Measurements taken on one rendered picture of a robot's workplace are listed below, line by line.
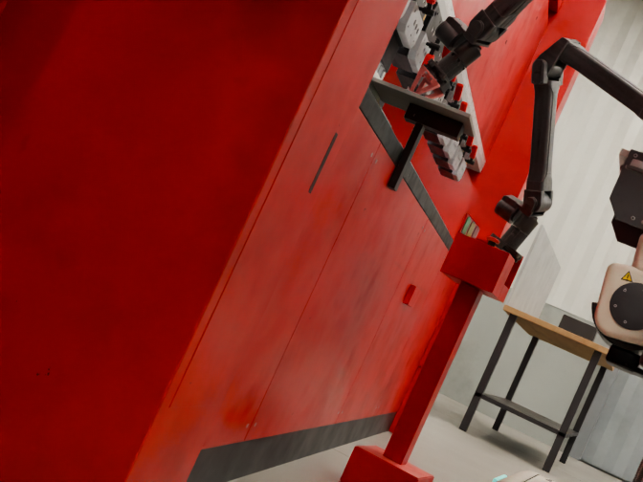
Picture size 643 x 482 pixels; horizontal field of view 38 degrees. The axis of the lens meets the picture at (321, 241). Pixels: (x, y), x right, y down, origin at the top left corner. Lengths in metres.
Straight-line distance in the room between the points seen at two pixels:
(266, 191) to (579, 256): 8.61
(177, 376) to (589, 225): 8.73
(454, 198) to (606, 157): 5.61
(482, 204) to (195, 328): 3.35
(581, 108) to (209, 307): 9.08
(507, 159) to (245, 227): 3.37
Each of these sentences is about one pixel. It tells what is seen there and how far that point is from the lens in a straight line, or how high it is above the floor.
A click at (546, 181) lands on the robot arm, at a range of 2.70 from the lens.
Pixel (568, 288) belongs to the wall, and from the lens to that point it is 9.72.
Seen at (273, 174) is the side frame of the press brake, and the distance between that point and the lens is 1.22.
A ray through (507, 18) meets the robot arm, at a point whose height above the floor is 1.25.
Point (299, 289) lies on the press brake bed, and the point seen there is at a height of 0.46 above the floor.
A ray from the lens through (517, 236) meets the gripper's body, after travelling 2.71.
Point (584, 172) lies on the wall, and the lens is 9.94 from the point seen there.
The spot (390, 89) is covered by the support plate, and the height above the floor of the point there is 0.99.
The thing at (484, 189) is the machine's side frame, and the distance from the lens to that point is 4.48.
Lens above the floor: 0.48
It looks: 3 degrees up
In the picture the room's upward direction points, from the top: 25 degrees clockwise
